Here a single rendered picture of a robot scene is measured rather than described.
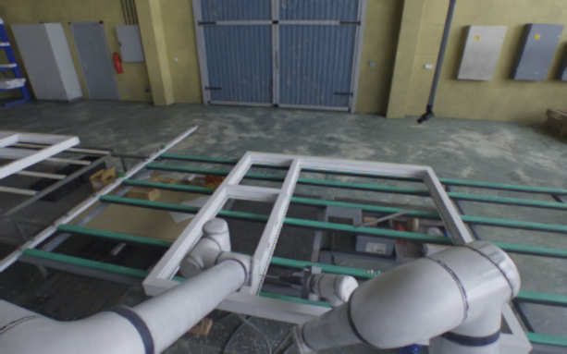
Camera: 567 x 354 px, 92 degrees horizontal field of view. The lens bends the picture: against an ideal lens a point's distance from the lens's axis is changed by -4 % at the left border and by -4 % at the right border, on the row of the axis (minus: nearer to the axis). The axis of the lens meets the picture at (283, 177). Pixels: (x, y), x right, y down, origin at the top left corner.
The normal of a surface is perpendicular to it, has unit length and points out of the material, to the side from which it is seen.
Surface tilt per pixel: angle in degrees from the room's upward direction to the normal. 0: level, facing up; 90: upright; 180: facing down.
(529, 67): 90
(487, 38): 90
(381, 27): 90
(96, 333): 29
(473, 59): 90
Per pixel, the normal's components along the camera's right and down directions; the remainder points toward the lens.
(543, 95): -0.20, 0.46
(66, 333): 0.25, -0.95
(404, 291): -0.51, -0.60
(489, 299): 0.33, 0.12
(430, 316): -0.05, -0.04
